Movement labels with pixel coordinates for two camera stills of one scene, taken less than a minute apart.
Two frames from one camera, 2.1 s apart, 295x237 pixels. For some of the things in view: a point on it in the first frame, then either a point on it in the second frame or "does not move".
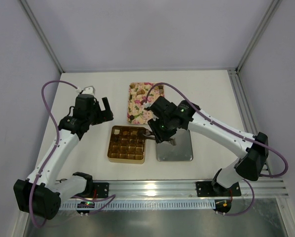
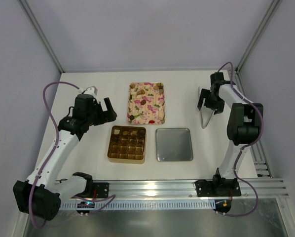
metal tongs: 150,134 to 202,126
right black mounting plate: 209,188 does not move
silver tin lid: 182,151 does not move
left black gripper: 102,113 does not move
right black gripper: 158,135 to 210,102
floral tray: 136,114 does not move
